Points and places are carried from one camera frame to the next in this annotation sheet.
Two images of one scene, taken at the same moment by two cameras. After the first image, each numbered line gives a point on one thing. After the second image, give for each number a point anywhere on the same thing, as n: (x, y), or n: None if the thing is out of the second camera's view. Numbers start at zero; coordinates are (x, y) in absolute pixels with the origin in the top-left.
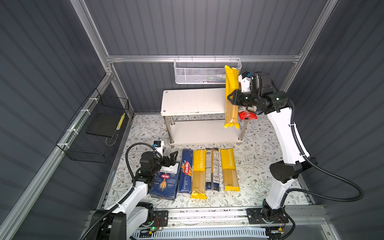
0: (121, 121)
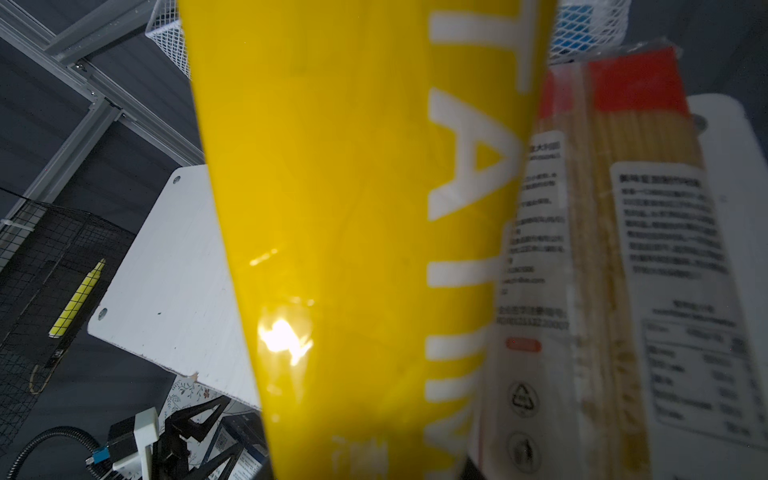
0: (77, 300)
